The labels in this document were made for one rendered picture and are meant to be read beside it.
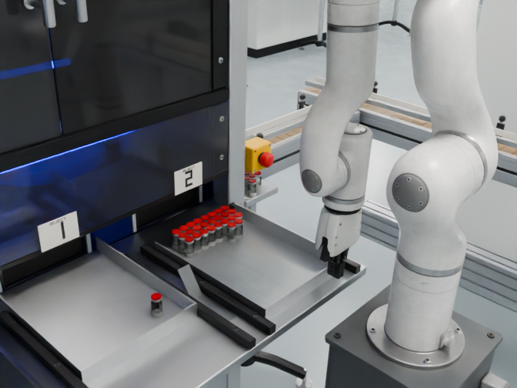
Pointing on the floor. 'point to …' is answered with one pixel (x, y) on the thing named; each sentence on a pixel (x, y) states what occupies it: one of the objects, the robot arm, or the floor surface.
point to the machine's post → (239, 58)
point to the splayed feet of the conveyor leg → (281, 367)
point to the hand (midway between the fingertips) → (335, 267)
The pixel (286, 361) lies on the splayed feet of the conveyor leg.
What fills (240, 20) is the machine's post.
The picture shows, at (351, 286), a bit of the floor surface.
